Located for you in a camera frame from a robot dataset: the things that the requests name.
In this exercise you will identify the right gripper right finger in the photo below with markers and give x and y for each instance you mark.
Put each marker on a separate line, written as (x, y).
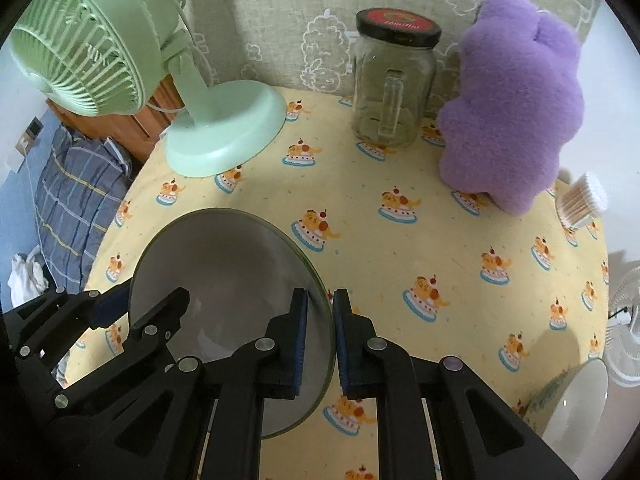
(436, 420)

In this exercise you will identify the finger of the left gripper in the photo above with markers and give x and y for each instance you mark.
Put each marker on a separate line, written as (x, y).
(110, 306)
(149, 336)

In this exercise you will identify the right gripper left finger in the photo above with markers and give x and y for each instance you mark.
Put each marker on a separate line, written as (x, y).
(197, 420)

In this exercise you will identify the white crumpled cloth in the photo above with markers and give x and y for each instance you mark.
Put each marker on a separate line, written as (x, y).
(27, 280)

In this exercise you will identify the grey plaid pillow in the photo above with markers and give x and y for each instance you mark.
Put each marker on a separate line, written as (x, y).
(79, 190)

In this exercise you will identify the yellow patterned tablecloth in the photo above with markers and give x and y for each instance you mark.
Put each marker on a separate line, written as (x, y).
(519, 299)

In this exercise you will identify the white floor fan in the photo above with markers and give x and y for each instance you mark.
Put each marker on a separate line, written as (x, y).
(622, 340)

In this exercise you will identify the wooden bed headboard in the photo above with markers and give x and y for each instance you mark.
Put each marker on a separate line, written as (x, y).
(137, 133)

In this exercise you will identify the cotton swab container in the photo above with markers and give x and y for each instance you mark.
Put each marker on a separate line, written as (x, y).
(581, 202)

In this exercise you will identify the green desk fan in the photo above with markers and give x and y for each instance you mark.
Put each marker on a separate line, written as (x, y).
(105, 57)

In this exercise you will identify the purple plush toy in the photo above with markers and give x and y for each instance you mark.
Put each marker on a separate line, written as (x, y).
(519, 102)

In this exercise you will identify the glass jar black lid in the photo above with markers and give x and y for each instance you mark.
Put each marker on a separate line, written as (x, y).
(394, 69)

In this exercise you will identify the wall power outlet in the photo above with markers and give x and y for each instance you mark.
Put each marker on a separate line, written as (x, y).
(28, 136)

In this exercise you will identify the green patterned wall mat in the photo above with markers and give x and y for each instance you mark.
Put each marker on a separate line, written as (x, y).
(309, 44)

